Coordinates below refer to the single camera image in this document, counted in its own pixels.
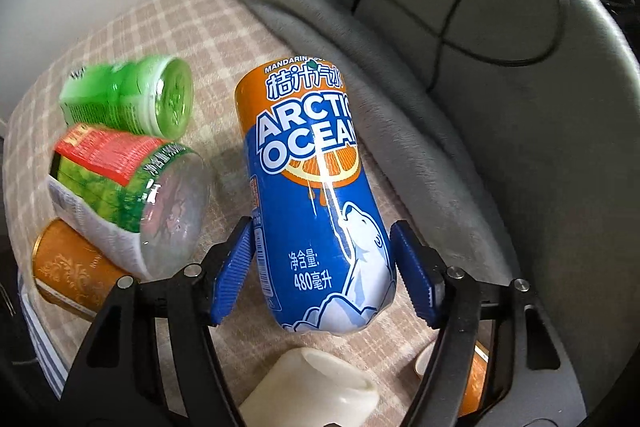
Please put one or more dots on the green bottle cup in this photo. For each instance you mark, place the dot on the green bottle cup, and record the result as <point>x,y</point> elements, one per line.
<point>152,96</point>

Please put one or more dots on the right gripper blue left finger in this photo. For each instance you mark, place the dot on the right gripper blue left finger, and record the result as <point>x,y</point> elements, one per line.
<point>229,263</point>

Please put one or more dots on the grey sofa backrest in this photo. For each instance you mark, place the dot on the grey sofa backrest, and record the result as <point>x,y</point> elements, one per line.
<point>545,95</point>

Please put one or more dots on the watermelon label clear cup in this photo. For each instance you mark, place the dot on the watermelon label clear cup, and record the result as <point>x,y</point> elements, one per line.
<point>141,200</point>

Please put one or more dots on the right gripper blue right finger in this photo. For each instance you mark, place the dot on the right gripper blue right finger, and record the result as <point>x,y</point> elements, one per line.
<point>420,268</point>

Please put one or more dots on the blue orange Arctic Ocean cup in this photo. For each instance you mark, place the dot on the blue orange Arctic Ocean cup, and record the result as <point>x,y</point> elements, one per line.
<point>323,254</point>

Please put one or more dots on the small orange paper cup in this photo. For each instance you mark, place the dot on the small orange paper cup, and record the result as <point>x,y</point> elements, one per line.
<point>475,384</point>

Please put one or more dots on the large orange patterned cup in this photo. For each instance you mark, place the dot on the large orange patterned cup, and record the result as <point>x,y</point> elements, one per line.
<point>70,272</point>

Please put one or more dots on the white paper cup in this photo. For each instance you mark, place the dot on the white paper cup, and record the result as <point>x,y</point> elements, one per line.
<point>310,387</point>

